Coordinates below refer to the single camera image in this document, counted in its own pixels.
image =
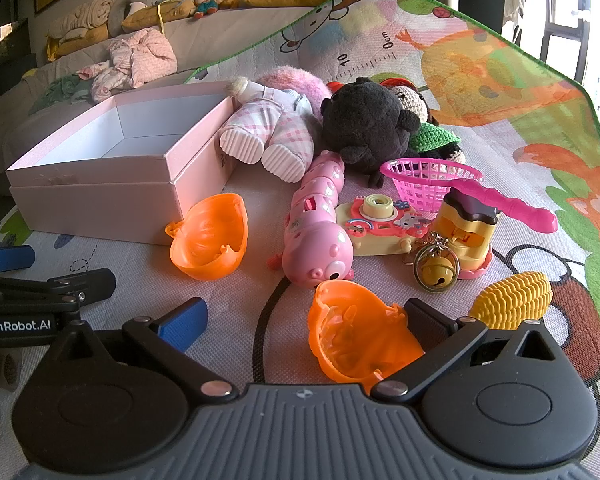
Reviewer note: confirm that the pink cardboard box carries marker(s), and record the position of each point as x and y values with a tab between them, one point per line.
105	200

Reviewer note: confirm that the beige folded blanket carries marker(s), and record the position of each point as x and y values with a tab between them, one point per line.
80	17

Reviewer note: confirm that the cream and pink toy pot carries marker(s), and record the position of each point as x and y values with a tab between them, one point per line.
375	234

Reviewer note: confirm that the orange plush toy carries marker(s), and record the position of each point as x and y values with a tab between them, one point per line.
350	340

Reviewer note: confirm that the colourful cartoon play mat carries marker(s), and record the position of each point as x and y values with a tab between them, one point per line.
480	85

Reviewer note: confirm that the red toy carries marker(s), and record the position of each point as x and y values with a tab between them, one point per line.
334	86

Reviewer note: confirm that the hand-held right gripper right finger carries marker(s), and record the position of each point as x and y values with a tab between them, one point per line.
432	327

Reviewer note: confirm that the pink plastic toy utensil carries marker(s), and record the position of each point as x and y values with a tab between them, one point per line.
525	210

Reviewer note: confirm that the yellow pudding toy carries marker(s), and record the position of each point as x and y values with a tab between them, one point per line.
467	240

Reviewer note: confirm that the orange plastic shell half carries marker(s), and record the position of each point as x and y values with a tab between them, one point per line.
205	252

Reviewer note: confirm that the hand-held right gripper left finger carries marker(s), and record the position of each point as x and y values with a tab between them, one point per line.
184	324

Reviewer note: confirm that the pink floral garment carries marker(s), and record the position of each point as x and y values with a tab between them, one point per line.
92	71

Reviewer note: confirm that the small plush doll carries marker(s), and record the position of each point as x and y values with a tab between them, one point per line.
207	2

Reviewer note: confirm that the yellow round toy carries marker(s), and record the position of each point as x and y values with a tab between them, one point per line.
510	300

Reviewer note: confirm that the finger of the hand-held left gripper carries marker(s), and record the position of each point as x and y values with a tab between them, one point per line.
7	259
80	282

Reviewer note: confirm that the green cloth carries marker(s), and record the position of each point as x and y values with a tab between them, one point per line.
60	92

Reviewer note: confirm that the pink quilted jacket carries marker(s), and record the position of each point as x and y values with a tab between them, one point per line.
145	57

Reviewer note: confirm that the crochet doll with brown hair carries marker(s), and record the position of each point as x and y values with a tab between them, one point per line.
405	96

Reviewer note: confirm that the black plush toy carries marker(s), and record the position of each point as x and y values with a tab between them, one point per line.
360	120

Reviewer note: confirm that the pink toy caterpillar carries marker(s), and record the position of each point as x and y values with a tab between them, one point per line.
315	245

